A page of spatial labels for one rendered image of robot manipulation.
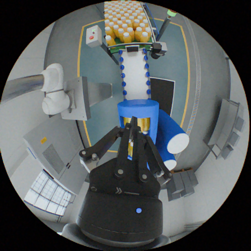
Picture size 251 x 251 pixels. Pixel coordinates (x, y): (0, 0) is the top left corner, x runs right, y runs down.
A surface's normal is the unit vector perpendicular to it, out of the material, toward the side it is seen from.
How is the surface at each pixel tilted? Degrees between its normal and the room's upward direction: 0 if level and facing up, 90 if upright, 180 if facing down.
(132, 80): 0
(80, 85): 4
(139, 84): 0
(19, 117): 90
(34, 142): 90
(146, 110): 17
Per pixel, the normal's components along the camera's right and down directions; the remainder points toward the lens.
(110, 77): -0.12, 0.46
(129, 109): -0.48, 0.44
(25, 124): 0.99, 0.05
